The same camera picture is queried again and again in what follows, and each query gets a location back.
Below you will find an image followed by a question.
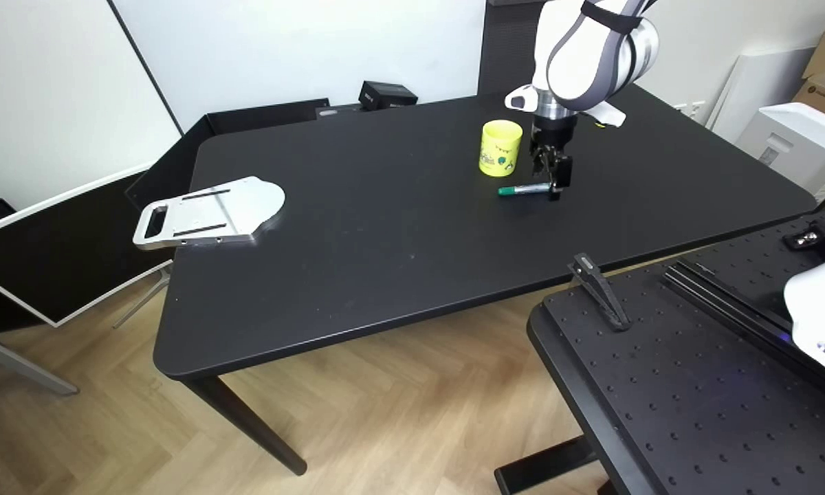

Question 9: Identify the long black box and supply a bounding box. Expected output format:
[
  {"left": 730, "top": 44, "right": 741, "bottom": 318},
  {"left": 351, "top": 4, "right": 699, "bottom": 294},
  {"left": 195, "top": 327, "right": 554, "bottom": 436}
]
[{"left": 179, "top": 95, "right": 333, "bottom": 142}]

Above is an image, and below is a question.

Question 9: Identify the black table leg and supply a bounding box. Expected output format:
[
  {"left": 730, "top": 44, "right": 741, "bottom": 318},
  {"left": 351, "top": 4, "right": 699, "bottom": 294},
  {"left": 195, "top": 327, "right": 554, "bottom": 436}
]
[{"left": 182, "top": 370, "right": 309, "bottom": 479}]

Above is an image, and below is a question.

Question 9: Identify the yellow-green cup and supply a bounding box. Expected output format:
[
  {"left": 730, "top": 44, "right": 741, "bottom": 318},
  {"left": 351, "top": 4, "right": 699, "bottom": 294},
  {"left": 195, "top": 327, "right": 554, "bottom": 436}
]
[{"left": 476, "top": 116, "right": 528, "bottom": 182}]

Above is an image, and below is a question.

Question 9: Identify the large whiteboard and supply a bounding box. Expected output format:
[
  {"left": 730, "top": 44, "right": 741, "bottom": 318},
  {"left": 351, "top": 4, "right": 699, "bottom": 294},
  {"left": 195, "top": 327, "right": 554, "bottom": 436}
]
[{"left": 107, "top": 0, "right": 490, "bottom": 133}]

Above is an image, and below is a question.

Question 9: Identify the green marker with white label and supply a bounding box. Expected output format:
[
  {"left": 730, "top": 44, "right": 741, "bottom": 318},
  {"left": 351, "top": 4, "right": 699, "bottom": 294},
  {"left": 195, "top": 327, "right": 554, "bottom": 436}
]
[{"left": 495, "top": 179, "right": 557, "bottom": 199}]

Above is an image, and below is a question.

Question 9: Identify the white box-shaped appliance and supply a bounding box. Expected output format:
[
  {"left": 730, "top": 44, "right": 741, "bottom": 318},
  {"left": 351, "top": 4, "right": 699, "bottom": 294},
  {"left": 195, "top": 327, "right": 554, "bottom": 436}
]
[{"left": 736, "top": 99, "right": 825, "bottom": 199}]

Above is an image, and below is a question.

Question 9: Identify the small black box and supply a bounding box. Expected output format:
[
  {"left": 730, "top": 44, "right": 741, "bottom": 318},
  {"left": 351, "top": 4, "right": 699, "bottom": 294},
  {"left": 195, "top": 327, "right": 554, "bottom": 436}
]
[{"left": 355, "top": 77, "right": 419, "bottom": 111}]

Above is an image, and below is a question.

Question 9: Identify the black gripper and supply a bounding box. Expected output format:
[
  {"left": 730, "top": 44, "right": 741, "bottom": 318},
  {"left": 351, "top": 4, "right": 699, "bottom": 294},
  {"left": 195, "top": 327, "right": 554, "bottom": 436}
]
[{"left": 524, "top": 110, "right": 582, "bottom": 194}]

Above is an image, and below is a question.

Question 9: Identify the black perforated robot table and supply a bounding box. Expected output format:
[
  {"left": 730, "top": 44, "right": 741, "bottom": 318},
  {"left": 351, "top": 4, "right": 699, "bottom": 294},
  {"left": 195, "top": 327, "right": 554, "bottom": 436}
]
[{"left": 492, "top": 194, "right": 825, "bottom": 495}]

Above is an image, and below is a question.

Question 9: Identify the black pillar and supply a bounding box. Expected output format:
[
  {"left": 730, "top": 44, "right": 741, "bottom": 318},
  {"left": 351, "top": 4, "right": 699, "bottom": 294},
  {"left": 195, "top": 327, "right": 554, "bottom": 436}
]
[{"left": 476, "top": 0, "right": 547, "bottom": 99}]

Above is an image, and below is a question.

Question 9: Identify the black lever handle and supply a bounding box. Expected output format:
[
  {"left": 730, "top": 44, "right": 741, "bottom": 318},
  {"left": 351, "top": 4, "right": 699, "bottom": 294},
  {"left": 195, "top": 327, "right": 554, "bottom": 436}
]
[{"left": 567, "top": 250, "right": 631, "bottom": 331}]

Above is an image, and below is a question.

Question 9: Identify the white flat panel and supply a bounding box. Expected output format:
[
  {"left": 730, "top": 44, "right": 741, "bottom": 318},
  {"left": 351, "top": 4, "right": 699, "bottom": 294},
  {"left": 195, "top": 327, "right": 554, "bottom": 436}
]
[{"left": 707, "top": 47, "right": 818, "bottom": 144}]

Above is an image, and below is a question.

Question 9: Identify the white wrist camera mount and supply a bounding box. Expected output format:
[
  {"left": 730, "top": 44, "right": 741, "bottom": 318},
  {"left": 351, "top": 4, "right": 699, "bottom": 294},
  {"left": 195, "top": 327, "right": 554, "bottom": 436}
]
[{"left": 582, "top": 99, "right": 628, "bottom": 129}]

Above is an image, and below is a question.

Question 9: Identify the white-framed black panel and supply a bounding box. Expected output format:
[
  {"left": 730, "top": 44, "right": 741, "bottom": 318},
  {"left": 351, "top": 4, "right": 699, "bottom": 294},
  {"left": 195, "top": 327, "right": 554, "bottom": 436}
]
[{"left": 0, "top": 162, "right": 197, "bottom": 330}]

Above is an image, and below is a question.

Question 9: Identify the grey metal leg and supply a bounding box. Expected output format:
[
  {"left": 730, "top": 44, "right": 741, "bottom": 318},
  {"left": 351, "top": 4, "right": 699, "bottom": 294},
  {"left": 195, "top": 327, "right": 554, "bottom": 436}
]
[{"left": 0, "top": 327, "right": 83, "bottom": 397}]

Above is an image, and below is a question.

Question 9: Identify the black aluminium rail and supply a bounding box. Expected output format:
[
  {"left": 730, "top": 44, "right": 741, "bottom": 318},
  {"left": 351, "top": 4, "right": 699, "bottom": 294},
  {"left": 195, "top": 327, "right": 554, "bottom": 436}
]
[{"left": 660, "top": 253, "right": 803, "bottom": 352}]

